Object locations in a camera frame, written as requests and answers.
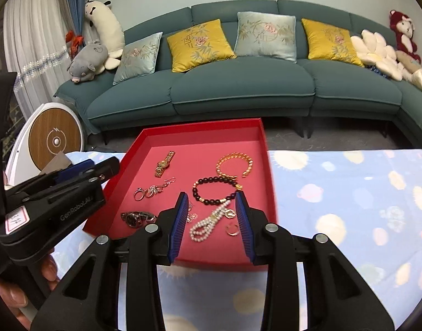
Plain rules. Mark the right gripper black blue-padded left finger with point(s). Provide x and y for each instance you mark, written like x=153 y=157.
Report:
x=87 y=298

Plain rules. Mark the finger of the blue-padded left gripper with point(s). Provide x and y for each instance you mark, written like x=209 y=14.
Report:
x=43 y=185

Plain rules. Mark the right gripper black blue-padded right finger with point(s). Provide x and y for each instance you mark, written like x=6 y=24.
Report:
x=338 y=298

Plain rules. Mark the gold watch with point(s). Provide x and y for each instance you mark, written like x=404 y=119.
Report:
x=164 y=164

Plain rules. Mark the small hoop earring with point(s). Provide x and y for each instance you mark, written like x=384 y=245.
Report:
x=232 y=229

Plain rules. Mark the gold chain-link bangle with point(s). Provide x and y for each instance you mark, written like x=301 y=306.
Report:
x=234 y=165

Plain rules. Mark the person's left hand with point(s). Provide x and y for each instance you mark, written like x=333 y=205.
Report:
x=19 y=293

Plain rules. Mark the brown folded cloth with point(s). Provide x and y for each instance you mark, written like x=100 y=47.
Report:
x=59 y=162

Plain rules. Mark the white round wood-panel appliance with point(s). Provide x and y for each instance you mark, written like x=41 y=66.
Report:
x=53 y=128

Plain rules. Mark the grey pig plush toy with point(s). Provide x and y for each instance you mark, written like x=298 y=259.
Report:
x=89 y=62

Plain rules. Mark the light blue embroidered cushion left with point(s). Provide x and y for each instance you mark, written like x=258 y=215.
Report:
x=138 y=58

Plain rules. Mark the light blue embroidered cushion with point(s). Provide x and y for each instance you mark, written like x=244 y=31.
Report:
x=268 y=35
x=138 y=58

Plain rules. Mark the orange red curtain tie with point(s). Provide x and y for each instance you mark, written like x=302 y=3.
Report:
x=73 y=42

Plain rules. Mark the white long plush toy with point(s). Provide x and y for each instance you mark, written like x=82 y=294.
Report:
x=109 y=30

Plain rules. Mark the yellow embroidered cushion left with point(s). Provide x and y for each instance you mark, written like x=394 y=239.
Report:
x=197 y=45

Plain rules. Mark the yellow embroidered cushion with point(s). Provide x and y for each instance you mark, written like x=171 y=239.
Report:
x=197 y=45
x=328 y=42

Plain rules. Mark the white sheer curtain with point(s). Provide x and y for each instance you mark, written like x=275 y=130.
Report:
x=35 y=49

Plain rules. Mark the dark green sofa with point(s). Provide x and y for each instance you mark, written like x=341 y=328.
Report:
x=246 y=87

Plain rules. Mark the light blue embroidered cushion right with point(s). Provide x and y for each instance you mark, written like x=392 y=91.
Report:
x=268 y=35

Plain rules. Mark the cream satin cushion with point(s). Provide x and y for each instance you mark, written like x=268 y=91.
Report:
x=414 y=78

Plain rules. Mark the cream flower-shaped cushion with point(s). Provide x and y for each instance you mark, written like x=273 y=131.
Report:
x=372 y=50

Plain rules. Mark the yellow embroidered cushion right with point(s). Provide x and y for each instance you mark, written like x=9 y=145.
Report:
x=328 y=42

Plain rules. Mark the red monkey plush toy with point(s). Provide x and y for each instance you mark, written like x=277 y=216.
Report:
x=404 y=28

